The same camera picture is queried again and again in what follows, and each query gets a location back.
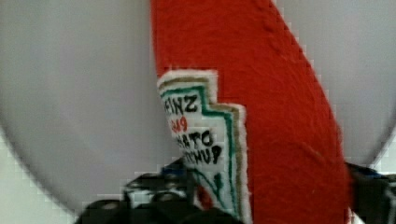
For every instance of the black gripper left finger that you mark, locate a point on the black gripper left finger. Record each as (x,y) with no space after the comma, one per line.
(156,198)

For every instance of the red plush ketchup bottle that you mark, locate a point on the red plush ketchup bottle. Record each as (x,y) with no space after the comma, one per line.
(246,110)

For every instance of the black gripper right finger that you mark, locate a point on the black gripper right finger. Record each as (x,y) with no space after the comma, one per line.
(374,195)

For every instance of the grey round plate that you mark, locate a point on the grey round plate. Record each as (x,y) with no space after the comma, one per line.
(80,109)

